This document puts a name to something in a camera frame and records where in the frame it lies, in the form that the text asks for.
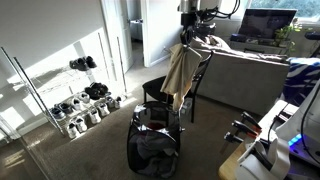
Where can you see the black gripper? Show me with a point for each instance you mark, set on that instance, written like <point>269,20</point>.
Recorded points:
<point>192,28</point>

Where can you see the peach t-shirt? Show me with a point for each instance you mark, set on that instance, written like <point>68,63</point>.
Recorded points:
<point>183,65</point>

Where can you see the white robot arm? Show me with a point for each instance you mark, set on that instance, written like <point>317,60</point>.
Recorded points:
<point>303,127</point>

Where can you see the black mesh laundry bag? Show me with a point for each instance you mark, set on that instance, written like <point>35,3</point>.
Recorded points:
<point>153,141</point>

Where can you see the black television screen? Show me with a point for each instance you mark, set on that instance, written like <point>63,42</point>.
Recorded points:
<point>262,23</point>

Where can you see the black wooden chair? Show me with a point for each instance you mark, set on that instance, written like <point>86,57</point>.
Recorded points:
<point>152,87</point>

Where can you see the white closet door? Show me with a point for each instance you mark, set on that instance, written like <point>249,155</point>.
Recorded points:
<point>118,32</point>

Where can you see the grey sofa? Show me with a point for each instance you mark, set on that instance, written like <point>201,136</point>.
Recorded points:
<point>247,81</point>

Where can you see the green houseplant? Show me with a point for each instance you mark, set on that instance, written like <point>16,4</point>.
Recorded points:
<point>282,39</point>

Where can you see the dark shoes on top shelf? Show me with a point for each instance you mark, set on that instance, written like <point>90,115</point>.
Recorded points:
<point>83,63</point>

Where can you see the black shoes middle shelf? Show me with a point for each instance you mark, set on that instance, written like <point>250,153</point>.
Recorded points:
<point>97,91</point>

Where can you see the blue white striped blanket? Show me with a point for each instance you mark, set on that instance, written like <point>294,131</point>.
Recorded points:
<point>300,80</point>

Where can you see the white sneaker front right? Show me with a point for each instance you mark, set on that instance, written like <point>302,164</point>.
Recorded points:
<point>81,125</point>

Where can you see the white sneaker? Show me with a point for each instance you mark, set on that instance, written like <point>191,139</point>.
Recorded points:
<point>81,125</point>
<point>72,130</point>

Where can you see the white sneaker front left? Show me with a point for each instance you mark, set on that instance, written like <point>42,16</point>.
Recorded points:
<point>72,130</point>

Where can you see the orange handled clamp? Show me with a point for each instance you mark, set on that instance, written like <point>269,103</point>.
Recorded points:
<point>248,125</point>

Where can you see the metal wire shoe rack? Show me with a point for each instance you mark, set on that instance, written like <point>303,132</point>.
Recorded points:
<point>33,91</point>

